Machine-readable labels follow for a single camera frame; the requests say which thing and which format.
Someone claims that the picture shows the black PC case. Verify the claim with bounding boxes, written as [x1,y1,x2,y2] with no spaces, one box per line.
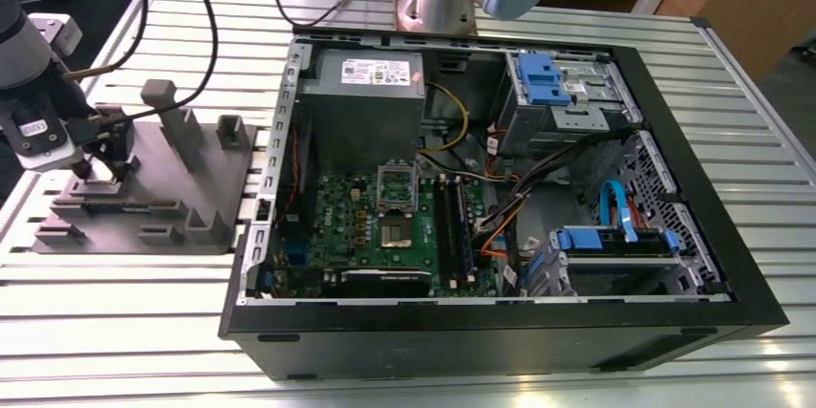
[217,23,792,380]

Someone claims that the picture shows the green motherboard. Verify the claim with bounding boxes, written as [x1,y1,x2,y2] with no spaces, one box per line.
[273,171,505,299]

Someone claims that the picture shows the black RAM slot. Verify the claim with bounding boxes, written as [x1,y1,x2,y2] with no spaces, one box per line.
[449,177,472,284]
[439,177,461,286]
[433,177,455,286]
[455,177,479,283]

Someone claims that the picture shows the RAM stick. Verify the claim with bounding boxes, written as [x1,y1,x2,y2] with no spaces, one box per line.
[79,204,160,216]

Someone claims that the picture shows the hard disk blue carrier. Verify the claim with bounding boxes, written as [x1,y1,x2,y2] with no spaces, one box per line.
[551,225,683,261]

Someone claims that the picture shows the metal socket cover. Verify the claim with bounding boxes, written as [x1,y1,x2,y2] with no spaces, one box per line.
[376,162,423,214]

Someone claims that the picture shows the yellow power wires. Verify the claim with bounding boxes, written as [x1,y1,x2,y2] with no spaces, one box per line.
[420,81,472,154]

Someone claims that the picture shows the silver CPU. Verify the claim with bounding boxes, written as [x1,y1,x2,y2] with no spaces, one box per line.
[88,163,120,184]

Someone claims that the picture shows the blue SATA cable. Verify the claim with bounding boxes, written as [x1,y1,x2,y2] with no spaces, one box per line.
[597,180,640,244]

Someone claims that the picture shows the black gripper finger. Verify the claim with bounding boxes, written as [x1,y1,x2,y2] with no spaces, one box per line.
[111,152,140,181]
[71,154,97,184]

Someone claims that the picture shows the CPU socket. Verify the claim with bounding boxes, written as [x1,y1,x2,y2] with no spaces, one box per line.
[379,216,421,250]

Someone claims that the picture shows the thick black cable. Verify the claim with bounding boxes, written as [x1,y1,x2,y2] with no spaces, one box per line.
[95,0,221,125]

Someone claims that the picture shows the small grey adapter box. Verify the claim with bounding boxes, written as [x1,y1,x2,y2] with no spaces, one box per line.
[28,12,84,54]

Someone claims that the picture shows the small blue drive bracket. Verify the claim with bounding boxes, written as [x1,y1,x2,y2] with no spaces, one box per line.
[527,83,573,107]

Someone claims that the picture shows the orange red wire bundle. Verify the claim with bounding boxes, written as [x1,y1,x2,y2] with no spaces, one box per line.
[479,224,515,262]

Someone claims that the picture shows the black cable bundle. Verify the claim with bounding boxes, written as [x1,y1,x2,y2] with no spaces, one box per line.
[477,133,640,232]

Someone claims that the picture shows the silver hard disk bay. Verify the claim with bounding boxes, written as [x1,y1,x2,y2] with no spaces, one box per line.
[525,228,732,302]

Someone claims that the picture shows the silver drive cage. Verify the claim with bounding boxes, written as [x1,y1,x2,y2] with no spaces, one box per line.
[495,48,644,157]

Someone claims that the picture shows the grey power supply unit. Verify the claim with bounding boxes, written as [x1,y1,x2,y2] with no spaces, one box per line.
[297,49,427,175]

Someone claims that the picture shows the black graphics card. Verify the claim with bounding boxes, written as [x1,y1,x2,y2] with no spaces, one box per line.
[321,267,435,298]

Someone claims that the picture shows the large blue drive bracket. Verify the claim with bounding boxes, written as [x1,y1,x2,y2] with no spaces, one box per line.
[517,53,564,88]

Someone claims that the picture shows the grey plastic parts rack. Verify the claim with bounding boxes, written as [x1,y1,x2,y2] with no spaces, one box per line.
[28,78,260,256]

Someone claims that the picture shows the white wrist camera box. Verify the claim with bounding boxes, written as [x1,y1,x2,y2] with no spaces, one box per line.
[11,106,85,171]

